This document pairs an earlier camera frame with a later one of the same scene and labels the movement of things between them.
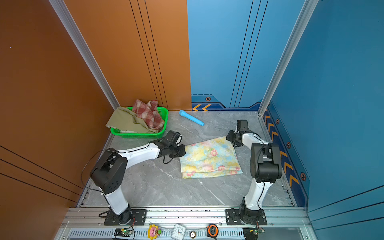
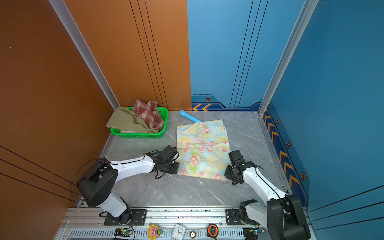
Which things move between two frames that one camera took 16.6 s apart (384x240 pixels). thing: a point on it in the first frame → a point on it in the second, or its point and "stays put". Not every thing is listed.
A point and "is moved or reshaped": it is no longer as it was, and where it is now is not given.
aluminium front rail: [283, 223] stays put
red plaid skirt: [149, 112] stays put
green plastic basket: [164, 112] stays put
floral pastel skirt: [211, 158] is moved or reshaped
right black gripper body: [232, 136] → [229, 173]
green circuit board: [123, 232] stays put
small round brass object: [193, 234] stays put
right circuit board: [252, 233] stays put
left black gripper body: [177, 151] → [171, 167]
